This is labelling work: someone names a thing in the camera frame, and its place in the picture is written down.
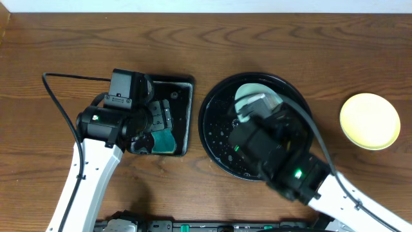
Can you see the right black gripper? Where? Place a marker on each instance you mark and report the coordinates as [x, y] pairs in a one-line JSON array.
[[290, 122]]

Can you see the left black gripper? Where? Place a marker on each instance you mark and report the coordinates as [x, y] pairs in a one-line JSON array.
[[164, 116]]

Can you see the green yellow sponge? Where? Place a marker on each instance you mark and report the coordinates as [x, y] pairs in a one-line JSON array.
[[164, 142]]

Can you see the light blue plate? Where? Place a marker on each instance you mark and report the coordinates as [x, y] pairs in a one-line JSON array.
[[252, 88]]

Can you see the yellow plate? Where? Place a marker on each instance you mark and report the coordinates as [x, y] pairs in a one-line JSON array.
[[370, 121]]

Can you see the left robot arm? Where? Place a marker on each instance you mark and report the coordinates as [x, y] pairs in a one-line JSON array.
[[102, 136]]

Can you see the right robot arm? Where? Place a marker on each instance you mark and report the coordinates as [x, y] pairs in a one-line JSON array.
[[327, 191]]

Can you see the black rectangular tray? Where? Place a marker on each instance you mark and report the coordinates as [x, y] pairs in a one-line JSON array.
[[179, 92]]

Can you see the black round tray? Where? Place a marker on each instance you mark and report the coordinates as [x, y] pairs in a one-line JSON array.
[[217, 119]]

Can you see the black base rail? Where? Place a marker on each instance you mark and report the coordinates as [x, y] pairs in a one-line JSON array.
[[128, 221]]

